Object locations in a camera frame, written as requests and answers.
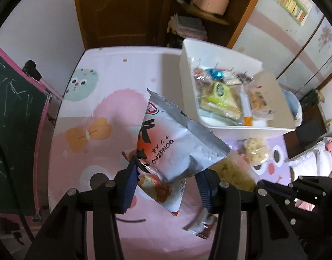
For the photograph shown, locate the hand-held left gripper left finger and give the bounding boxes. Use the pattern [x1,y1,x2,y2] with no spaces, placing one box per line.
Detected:
[24,158,141,260]

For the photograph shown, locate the floral wardrobe door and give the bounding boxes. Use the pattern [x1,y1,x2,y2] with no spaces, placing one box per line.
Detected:
[277,16,332,93]

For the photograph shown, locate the small clear rice cracker packet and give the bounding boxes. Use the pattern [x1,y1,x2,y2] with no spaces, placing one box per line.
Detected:
[242,138,270,167]

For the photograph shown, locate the white red snack packet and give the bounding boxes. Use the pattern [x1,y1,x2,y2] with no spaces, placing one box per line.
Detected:
[121,88,231,217]

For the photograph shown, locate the blue foil snack packet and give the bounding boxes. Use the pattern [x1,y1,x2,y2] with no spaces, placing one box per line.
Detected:
[205,69,226,81]

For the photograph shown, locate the blue plush toy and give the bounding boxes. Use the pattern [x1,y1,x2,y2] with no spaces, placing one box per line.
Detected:
[282,88,303,126]

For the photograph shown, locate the large clear rice cracker packet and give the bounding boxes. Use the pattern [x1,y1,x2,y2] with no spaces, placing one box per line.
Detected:
[209,152,261,193]

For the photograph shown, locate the white pillows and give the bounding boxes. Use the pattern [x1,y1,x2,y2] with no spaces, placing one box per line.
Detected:
[288,141,332,179]

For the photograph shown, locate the colourful wall poster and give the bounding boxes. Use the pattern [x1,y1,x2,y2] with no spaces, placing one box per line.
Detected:
[275,0,310,27]

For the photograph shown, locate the folded towels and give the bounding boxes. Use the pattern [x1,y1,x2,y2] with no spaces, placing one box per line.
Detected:
[167,13,208,40]

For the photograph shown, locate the brown wooden cabinet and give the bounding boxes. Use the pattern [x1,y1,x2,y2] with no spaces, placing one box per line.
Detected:
[72,0,264,50]

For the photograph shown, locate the green chalkboard pink frame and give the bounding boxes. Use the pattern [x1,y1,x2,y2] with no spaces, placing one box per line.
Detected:
[0,42,51,217]

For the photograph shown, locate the black clamp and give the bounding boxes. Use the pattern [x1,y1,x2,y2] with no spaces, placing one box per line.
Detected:
[22,60,43,81]

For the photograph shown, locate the black cable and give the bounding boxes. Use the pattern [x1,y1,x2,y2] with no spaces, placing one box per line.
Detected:
[0,135,34,247]

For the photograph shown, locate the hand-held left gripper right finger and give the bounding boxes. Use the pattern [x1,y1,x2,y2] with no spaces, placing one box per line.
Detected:
[196,169,308,260]

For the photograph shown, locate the brown white snack packet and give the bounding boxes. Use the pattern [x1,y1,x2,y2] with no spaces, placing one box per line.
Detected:
[182,214,219,240]

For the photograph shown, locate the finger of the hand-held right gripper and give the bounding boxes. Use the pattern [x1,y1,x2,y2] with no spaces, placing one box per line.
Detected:
[288,175,329,199]
[255,180,298,225]

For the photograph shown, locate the orange snack packet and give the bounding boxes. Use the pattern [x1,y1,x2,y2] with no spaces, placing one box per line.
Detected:
[240,87,255,126]

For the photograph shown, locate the white storage box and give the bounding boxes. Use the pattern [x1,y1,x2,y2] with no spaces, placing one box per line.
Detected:
[179,38,298,140]

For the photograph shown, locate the cartoon printed table cover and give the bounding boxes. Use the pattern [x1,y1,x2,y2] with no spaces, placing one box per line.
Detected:
[36,46,293,260]

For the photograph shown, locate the yellow green snack packet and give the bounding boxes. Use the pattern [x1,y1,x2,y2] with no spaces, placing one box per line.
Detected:
[201,81,242,109]

